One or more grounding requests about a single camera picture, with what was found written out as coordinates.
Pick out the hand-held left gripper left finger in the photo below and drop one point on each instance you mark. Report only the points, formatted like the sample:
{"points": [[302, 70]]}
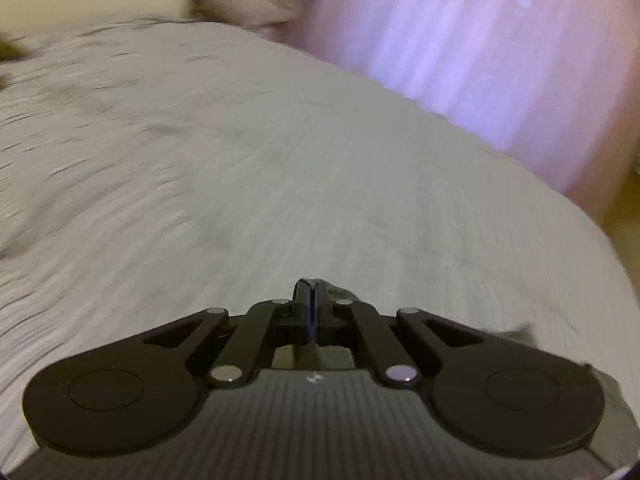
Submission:
{"points": [[302, 316]]}

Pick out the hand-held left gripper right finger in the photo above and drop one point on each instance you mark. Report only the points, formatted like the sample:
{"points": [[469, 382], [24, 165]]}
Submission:
{"points": [[321, 317]]}

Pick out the grey cloth garment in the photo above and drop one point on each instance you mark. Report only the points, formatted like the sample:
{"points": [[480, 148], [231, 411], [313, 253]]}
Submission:
{"points": [[620, 420]]}

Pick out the white ribbed bedspread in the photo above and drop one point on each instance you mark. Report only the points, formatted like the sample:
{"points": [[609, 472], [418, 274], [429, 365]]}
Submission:
{"points": [[250, 160]]}

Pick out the pink curtain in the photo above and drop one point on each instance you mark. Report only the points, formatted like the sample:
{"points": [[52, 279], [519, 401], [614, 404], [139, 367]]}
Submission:
{"points": [[450, 35]]}

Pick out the beige fluffy blanket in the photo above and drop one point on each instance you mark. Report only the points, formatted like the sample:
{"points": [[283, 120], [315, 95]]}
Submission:
{"points": [[250, 0]]}

